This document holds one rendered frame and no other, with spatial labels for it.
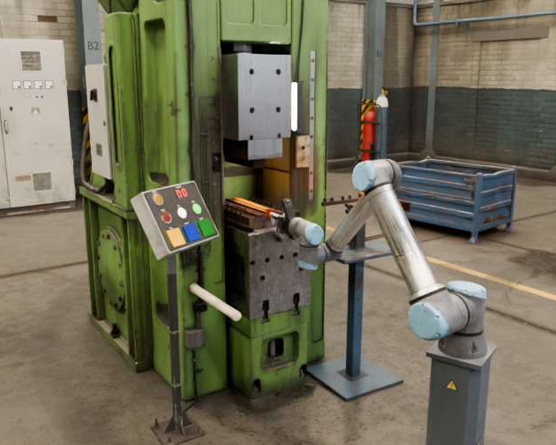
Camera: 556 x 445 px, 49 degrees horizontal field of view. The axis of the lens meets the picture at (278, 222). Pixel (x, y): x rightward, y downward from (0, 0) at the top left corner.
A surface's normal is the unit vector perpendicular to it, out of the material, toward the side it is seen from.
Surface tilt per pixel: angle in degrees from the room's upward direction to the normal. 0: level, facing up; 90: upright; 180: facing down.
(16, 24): 88
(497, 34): 90
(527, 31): 90
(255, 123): 90
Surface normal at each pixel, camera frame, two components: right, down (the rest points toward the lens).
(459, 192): -0.75, 0.15
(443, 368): -0.57, 0.19
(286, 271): 0.55, 0.20
